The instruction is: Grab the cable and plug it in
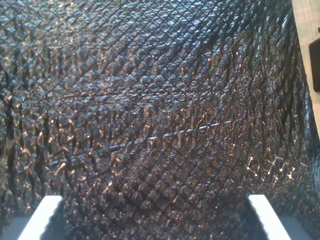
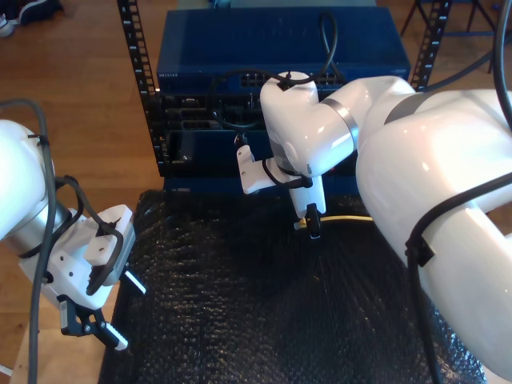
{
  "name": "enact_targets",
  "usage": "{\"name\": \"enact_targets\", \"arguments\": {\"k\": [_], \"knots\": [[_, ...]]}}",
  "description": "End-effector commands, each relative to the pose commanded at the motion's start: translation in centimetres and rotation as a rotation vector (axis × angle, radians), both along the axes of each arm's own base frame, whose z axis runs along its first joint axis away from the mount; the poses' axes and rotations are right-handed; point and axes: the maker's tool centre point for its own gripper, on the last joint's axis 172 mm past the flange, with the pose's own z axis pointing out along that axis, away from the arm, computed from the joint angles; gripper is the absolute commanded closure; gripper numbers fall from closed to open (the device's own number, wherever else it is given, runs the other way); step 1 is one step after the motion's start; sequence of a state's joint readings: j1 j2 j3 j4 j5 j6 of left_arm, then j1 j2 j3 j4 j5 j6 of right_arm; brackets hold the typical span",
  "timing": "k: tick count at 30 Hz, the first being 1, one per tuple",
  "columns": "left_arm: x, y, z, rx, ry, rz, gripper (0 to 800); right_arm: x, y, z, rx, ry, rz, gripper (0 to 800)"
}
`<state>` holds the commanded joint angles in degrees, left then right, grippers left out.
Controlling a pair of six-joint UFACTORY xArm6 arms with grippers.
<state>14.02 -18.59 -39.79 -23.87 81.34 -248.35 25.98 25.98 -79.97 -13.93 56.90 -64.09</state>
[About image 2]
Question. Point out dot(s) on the black rack shelf tray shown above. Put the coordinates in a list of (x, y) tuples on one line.
[(208, 156)]

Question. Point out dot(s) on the small white strip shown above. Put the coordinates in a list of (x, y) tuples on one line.
[(5, 369)]

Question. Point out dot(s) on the white sneaker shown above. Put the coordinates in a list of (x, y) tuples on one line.
[(6, 26)]

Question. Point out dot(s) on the dark sneaker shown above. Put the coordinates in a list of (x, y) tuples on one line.
[(40, 11)]

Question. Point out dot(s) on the blue network switch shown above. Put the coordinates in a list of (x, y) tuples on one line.
[(240, 40)]

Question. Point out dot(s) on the small teal object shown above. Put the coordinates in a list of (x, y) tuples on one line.
[(221, 3)]

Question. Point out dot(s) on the black bubble wrap mat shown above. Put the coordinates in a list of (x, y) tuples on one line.
[(240, 300)]

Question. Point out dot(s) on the black rack server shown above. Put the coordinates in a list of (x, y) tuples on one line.
[(192, 114)]

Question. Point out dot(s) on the blue flat panel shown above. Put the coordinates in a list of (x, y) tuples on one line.
[(208, 186)]

